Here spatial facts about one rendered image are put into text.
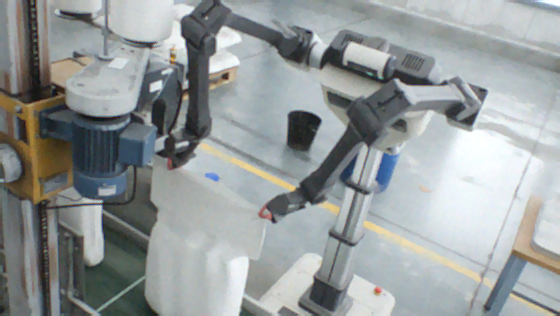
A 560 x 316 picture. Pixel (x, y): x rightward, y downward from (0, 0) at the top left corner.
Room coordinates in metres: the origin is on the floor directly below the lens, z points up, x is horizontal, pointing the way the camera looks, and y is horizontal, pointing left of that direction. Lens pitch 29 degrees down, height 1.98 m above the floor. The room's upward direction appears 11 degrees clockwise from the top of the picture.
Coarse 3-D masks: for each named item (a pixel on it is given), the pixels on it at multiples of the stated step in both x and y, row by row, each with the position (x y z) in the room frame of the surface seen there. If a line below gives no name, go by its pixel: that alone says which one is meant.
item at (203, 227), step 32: (160, 160) 1.59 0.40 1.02; (160, 192) 1.58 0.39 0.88; (192, 192) 1.50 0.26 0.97; (224, 192) 1.48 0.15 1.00; (160, 224) 1.49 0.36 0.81; (192, 224) 1.49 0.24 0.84; (224, 224) 1.44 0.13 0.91; (256, 224) 1.40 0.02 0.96; (160, 256) 1.46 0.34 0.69; (192, 256) 1.40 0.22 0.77; (224, 256) 1.38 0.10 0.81; (256, 256) 1.39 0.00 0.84; (160, 288) 1.45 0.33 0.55; (192, 288) 1.38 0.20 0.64; (224, 288) 1.35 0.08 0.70
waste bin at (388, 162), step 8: (400, 152) 3.50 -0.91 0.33; (352, 160) 3.44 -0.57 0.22; (384, 160) 3.38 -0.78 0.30; (392, 160) 3.42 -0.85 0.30; (344, 168) 3.49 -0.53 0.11; (352, 168) 3.43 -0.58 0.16; (384, 168) 3.39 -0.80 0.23; (392, 168) 3.45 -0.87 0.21; (344, 176) 3.47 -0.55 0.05; (376, 176) 3.38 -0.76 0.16; (384, 176) 3.41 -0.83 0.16; (384, 184) 3.43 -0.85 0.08; (376, 192) 3.40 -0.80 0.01
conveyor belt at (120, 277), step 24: (120, 240) 1.87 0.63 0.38; (96, 264) 1.68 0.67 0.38; (120, 264) 1.71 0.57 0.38; (144, 264) 1.74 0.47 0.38; (96, 288) 1.55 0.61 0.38; (120, 288) 1.57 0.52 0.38; (144, 288) 1.60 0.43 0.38; (120, 312) 1.45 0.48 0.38; (144, 312) 1.47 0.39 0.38; (240, 312) 1.57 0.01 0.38
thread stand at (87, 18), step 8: (64, 16) 1.45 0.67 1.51; (72, 16) 1.46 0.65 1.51; (80, 16) 1.47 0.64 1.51; (88, 16) 1.49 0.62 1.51; (96, 16) 1.51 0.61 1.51; (96, 24) 1.46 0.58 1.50; (104, 32) 1.43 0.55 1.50; (112, 32) 1.43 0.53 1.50; (104, 40) 1.43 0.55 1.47; (120, 40) 1.35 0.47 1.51; (128, 40) 1.35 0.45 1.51; (136, 40) 1.36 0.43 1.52; (104, 48) 1.43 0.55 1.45; (104, 56) 1.42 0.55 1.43; (112, 56) 1.44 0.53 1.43
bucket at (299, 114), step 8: (288, 112) 4.00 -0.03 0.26; (296, 112) 4.07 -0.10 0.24; (304, 112) 4.09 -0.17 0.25; (288, 120) 3.90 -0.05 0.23; (296, 120) 4.07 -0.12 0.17; (304, 120) 4.08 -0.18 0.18; (312, 120) 4.06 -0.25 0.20; (320, 120) 3.99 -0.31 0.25; (288, 128) 3.90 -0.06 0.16; (296, 128) 3.83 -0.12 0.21; (304, 128) 3.81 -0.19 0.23; (312, 128) 3.83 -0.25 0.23; (288, 136) 3.89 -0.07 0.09; (296, 136) 3.83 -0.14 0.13; (304, 136) 3.83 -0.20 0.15; (312, 136) 3.86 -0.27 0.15; (288, 144) 3.89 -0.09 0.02; (296, 144) 3.84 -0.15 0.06; (304, 144) 3.85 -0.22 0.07
